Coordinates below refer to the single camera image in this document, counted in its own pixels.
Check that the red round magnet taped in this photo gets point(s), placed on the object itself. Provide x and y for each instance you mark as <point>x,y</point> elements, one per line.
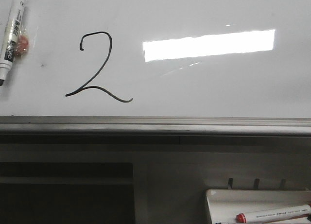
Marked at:
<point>23,45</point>

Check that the black whiteboard marker pen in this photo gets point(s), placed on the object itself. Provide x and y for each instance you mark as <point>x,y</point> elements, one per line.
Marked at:
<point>11,38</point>

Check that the white whiteboard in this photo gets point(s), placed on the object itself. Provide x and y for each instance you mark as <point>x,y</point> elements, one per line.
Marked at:
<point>187,58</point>

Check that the grey aluminium whiteboard ledge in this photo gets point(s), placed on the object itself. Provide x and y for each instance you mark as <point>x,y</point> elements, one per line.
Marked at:
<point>33,128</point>

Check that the red capped whiteboard marker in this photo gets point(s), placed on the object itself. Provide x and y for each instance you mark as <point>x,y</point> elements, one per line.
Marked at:
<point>271,215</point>

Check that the metal hook left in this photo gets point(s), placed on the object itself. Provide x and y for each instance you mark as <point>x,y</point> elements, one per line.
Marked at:
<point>230,183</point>

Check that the white marker tray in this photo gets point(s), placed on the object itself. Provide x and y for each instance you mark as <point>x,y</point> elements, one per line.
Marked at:
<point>222,206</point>

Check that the metal hook middle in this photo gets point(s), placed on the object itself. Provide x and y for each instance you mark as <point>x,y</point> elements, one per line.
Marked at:
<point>256,184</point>

